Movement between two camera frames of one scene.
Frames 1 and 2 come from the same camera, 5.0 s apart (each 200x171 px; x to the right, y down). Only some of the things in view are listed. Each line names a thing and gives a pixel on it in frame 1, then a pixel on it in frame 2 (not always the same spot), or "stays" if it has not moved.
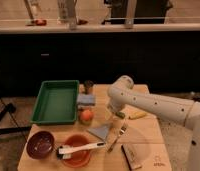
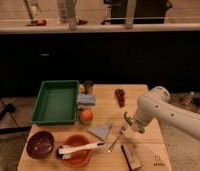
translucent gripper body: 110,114 -> 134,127
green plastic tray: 57,103 stays
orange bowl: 79,158 stays
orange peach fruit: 86,115 stays
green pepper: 120,114 -> 131,122
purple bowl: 40,145 stays
